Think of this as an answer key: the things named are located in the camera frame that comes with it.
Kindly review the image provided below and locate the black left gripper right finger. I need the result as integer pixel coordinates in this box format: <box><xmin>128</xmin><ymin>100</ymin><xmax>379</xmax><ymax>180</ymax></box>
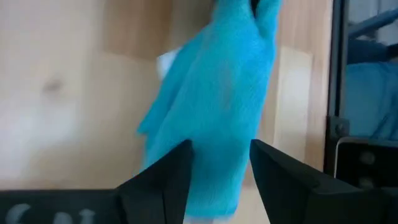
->
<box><xmin>250</xmin><ymin>139</ymin><xmax>343</xmax><ymax>224</ymax></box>

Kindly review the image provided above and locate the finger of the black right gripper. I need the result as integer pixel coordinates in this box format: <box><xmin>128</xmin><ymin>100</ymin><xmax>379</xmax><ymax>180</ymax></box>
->
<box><xmin>249</xmin><ymin>0</ymin><xmax>261</xmax><ymax>17</ymax></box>

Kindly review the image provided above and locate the blue background object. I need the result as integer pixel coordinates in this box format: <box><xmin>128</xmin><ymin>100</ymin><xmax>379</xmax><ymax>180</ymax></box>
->
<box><xmin>343</xmin><ymin>9</ymin><xmax>398</xmax><ymax>141</ymax></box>

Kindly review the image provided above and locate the blue microfiber towel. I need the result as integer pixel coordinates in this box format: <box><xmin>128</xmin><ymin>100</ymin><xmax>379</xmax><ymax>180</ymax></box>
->
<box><xmin>136</xmin><ymin>0</ymin><xmax>284</xmax><ymax>218</ymax></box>

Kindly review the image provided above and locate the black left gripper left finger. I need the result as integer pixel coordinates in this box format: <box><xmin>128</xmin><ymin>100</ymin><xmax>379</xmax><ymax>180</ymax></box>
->
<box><xmin>114</xmin><ymin>139</ymin><xmax>195</xmax><ymax>224</ymax></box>

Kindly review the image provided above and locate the black metal table frame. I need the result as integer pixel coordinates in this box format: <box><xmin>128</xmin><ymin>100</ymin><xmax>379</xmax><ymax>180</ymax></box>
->
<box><xmin>323</xmin><ymin>0</ymin><xmax>351</xmax><ymax>175</ymax></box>

